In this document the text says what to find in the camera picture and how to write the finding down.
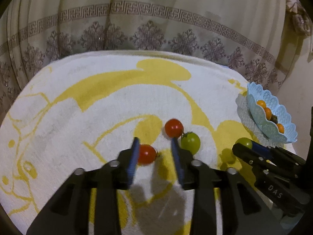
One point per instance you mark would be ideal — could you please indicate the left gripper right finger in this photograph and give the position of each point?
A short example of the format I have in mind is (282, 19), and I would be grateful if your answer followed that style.
(182, 162)

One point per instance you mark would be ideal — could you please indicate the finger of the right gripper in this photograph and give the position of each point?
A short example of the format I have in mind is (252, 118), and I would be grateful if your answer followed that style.
(277, 154)
(256, 161)

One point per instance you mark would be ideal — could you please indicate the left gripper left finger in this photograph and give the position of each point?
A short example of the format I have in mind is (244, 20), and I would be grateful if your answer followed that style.
(128, 160)

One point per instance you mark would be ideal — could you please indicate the small green tomato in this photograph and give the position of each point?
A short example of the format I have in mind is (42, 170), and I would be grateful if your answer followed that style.
(245, 142)

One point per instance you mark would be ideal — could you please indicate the large orange tangerine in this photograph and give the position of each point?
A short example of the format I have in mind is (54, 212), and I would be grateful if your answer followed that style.
(268, 113)

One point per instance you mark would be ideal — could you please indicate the small orange tangerine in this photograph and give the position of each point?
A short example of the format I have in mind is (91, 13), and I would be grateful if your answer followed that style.
(262, 104)

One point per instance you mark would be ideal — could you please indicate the dark brown round fruit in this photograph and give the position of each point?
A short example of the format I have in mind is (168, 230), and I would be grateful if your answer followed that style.
(274, 119)

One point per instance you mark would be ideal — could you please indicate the green tomato behind tangerine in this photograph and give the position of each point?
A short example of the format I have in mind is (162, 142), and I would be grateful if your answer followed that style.
(191, 142)

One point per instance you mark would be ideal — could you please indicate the red cherry tomato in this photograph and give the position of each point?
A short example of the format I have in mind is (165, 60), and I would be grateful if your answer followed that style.
(174, 128)
(147, 154)

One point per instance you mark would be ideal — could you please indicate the light blue lattice basket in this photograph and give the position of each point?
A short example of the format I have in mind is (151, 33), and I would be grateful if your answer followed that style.
(255, 92)

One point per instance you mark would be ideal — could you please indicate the white yellow patterned towel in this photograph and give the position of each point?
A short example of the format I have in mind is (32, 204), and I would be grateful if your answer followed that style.
(81, 111)

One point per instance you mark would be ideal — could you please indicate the beige patterned curtain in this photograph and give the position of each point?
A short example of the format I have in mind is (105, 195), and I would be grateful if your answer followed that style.
(244, 35)

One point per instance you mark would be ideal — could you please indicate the curtain tieback rosette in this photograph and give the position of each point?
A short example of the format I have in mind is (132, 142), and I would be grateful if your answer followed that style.
(299, 17)

